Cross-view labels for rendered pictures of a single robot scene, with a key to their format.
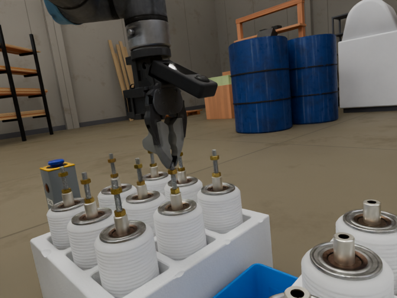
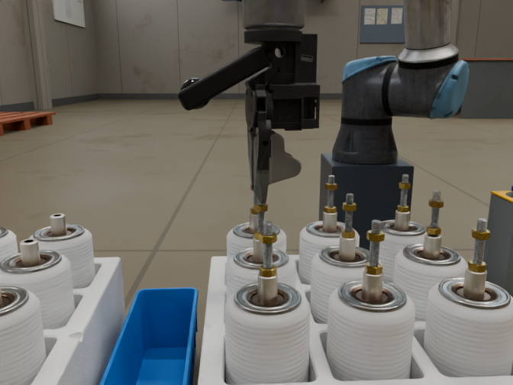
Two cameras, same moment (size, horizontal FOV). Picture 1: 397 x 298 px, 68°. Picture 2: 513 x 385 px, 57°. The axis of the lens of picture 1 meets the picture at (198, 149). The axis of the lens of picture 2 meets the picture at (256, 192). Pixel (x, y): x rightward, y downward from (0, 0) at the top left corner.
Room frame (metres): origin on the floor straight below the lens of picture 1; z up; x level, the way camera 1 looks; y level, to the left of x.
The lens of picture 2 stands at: (0.92, -0.41, 0.49)
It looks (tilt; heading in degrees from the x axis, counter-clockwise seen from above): 14 degrees down; 130
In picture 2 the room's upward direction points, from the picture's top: straight up
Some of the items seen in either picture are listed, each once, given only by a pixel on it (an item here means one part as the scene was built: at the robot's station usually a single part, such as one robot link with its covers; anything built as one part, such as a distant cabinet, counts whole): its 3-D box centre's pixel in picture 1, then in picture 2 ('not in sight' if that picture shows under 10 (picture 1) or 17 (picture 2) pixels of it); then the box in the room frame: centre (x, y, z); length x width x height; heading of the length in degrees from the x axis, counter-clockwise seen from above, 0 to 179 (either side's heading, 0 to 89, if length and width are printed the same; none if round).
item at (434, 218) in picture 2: (113, 168); (434, 218); (0.71, 0.22, 0.31); 0.01 x 0.01 x 0.08
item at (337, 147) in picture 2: not in sight; (365, 137); (0.40, 0.60, 0.35); 0.15 x 0.15 x 0.10
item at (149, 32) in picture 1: (147, 39); (272, 14); (0.54, 0.07, 0.56); 0.08 x 0.08 x 0.05
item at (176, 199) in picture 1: (176, 201); (261, 249); (0.53, 0.05, 0.26); 0.02 x 0.02 x 0.03
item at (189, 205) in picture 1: (177, 207); (261, 258); (0.53, 0.05, 0.25); 0.08 x 0.08 x 0.01
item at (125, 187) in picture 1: (116, 189); (430, 255); (0.71, 0.22, 0.25); 0.08 x 0.08 x 0.01
